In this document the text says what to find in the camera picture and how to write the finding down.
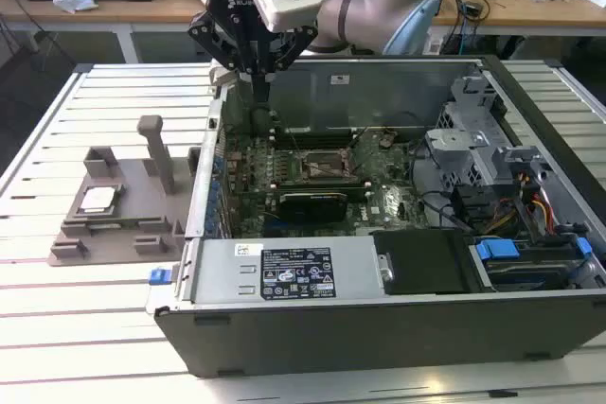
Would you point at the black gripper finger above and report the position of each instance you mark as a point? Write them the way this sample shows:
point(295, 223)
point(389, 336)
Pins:
point(208, 37)
point(298, 47)

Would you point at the metal locking lever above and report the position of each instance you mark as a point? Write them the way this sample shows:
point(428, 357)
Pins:
point(297, 145)
point(356, 142)

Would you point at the CPU with silver top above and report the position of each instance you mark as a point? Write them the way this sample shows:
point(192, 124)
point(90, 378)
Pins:
point(98, 199)

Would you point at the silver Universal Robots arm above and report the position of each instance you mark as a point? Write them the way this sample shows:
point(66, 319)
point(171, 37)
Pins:
point(360, 2)

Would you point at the CPU socket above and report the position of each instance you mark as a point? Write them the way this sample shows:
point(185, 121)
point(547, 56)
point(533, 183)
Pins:
point(326, 165)

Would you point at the white case label sticker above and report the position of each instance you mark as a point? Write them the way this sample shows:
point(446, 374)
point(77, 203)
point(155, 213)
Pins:
point(339, 79)

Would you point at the wooden desk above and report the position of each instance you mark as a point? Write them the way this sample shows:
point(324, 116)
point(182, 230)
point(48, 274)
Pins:
point(521, 11)
point(142, 9)

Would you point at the RAM slot with white clips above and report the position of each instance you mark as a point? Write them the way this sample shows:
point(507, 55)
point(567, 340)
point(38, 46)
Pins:
point(315, 140)
point(322, 186)
point(315, 131)
point(322, 180)

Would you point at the silver coin battery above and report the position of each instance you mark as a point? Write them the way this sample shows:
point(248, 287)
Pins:
point(387, 140)

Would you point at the crumpled white paper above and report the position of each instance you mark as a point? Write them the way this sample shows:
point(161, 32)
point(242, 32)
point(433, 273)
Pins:
point(71, 3)

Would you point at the grey parts rack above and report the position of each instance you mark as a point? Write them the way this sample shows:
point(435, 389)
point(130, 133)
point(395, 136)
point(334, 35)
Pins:
point(137, 196)

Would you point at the green motherboard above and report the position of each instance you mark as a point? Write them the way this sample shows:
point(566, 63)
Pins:
point(393, 196)

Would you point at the small black adapter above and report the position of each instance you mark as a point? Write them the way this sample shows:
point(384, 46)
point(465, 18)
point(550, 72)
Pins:
point(473, 9)

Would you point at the blue expansion slot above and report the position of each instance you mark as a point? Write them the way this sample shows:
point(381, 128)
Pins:
point(273, 226)

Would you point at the silver metal drive cage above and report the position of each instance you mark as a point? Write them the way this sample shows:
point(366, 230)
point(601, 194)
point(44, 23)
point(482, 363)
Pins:
point(473, 163)

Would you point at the black power connector block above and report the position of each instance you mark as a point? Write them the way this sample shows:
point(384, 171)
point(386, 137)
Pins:
point(468, 205)

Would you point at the silver power supply box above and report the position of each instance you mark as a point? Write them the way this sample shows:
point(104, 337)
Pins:
point(218, 276)

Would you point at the blue case latch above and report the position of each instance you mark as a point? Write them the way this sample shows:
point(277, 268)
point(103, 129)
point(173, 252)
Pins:
point(158, 277)

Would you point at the black plastic shroud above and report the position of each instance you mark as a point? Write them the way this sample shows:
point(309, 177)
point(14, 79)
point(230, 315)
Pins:
point(426, 262)

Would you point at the open black PC case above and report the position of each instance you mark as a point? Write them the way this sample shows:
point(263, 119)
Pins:
point(360, 342)

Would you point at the hard disk in blue carrier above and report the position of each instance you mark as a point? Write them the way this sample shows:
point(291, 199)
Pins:
point(521, 274)

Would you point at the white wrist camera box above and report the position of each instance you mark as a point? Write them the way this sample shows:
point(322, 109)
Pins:
point(289, 4)

